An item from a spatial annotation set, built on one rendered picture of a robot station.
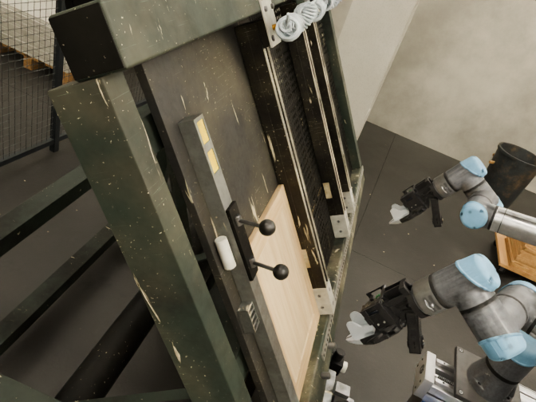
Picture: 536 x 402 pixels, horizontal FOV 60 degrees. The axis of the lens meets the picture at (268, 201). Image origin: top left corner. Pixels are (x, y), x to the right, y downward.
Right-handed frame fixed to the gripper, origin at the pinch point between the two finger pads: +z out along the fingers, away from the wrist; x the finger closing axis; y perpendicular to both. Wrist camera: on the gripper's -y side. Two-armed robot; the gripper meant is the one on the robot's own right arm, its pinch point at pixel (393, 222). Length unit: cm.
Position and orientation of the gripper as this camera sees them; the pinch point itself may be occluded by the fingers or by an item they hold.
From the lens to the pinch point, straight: 171.0
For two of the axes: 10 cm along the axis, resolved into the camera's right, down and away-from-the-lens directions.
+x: -3.5, 4.2, -8.3
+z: -6.7, 5.1, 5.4
